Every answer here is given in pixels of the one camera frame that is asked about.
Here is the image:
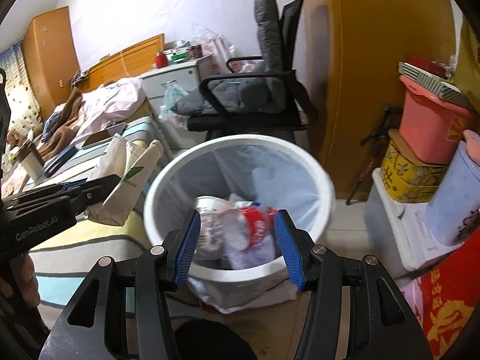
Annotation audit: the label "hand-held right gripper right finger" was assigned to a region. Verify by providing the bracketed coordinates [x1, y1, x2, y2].
[274, 209, 437, 360]

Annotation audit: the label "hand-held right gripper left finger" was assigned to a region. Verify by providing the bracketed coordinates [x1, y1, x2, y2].
[39, 209, 202, 360]

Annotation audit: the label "white paper bag green print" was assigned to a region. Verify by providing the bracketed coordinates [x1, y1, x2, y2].
[84, 133, 164, 226]

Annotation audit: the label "clear plastic bottle red label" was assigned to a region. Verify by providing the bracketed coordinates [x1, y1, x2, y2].
[221, 200, 280, 263]

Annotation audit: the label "white foam net sleeve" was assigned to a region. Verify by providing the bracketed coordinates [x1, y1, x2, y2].
[221, 240, 280, 271]

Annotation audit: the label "clear plastic cup red lid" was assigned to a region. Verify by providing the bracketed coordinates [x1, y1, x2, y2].
[195, 195, 231, 233]

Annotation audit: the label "white trash bin with liner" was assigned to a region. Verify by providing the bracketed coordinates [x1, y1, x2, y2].
[143, 134, 336, 314]

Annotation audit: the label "person's left hand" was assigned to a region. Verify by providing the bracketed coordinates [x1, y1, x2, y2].
[11, 249, 36, 310]

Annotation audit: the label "dark blue case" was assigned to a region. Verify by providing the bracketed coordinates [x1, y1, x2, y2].
[43, 148, 81, 177]

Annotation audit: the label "white mug with brown lid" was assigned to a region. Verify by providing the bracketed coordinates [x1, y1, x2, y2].
[17, 140, 46, 181]

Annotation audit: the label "brown blanket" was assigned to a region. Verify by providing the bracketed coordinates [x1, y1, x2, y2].
[35, 88, 85, 158]

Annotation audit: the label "striped tablecloth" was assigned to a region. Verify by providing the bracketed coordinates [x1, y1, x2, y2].
[0, 114, 211, 323]

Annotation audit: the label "brown stuffed doll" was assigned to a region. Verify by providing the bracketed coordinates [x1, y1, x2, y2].
[5, 127, 23, 151]

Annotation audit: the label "pink quilt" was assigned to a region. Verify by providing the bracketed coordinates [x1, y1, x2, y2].
[73, 78, 147, 147]

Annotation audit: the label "black rounded object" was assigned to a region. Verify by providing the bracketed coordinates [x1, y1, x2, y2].
[174, 318, 259, 360]

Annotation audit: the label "white storage box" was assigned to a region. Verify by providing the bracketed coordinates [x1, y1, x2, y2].
[364, 167, 466, 272]

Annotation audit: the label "heart patterned curtain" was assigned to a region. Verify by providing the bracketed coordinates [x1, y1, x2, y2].
[0, 41, 40, 132]

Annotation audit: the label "plastic bag of teal masks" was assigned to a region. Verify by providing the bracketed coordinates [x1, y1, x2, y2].
[159, 82, 190, 124]

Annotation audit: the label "black tripod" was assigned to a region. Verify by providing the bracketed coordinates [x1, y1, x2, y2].
[345, 106, 404, 206]

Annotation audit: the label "pink floral cloth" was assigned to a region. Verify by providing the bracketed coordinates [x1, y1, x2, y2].
[399, 277, 426, 331]

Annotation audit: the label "narrow wooden wardrobe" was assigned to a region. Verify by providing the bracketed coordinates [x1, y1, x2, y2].
[20, 5, 81, 121]

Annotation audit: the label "grey nightstand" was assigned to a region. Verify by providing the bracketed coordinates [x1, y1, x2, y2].
[139, 55, 214, 151]

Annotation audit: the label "wooden bed headboard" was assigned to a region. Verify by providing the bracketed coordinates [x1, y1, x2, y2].
[80, 33, 166, 92]

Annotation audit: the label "yellow patterned box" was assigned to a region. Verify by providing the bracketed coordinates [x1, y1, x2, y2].
[380, 129, 451, 204]

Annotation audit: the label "green and white box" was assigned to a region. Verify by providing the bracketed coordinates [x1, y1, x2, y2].
[169, 41, 192, 64]

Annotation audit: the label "red banner with gold print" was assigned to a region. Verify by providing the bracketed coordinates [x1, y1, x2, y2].
[420, 240, 480, 360]

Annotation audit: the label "light blue cylinder container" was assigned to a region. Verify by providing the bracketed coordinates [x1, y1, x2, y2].
[424, 148, 480, 248]

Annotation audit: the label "red plastic bucket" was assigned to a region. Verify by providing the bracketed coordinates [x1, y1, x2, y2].
[398, 75, 477, 166]

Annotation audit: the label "clear plastic bags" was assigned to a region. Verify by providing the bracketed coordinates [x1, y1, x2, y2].
[191, 22, 237, 76]

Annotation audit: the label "large wooden wardrobe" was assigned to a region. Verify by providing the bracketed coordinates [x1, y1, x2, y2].
[300, 0, 480, 199]

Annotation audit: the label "pink lid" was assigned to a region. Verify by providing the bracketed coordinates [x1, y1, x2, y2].
[463, 129, 480, 158]

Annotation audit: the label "striped gift box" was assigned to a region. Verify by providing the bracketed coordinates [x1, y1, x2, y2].
[397, 57, 477, 111]

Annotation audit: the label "black office chair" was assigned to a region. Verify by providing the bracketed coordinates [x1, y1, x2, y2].
[187, 0, 319, 143]

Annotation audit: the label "gold paper bag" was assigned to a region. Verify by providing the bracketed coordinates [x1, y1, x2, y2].
[455, 19, 480, 102]

